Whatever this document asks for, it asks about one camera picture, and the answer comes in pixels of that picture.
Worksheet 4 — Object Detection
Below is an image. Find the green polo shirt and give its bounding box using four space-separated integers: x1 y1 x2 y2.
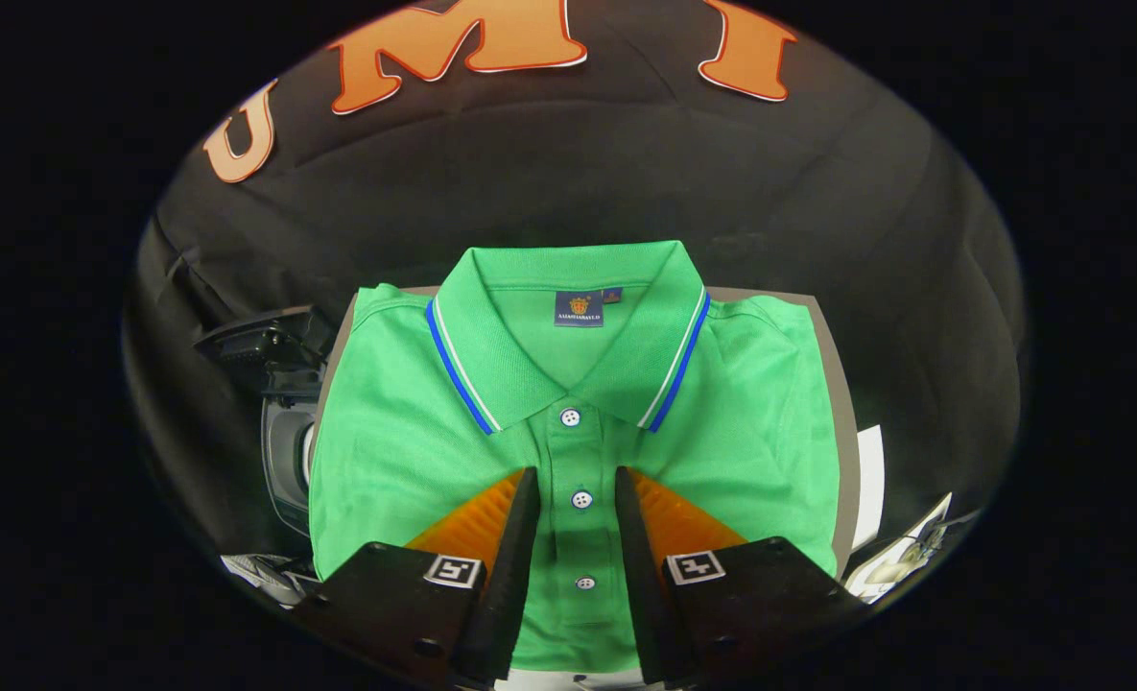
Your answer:
308 239 843 673

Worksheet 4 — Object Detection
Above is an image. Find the grey white crumpled object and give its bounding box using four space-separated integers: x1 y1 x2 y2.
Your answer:
220 551 321 608

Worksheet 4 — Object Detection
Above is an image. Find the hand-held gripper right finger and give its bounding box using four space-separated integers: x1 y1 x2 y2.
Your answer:
614 466 866 690

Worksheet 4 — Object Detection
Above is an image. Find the dark glass washing machine lid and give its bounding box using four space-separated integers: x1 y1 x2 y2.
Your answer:
193 304 339 396

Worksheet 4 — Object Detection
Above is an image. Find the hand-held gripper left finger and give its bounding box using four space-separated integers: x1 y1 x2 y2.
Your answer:
292 466 542 691

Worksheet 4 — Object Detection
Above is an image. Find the white paper sheet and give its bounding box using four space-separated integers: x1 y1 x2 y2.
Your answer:
853 424 887 555

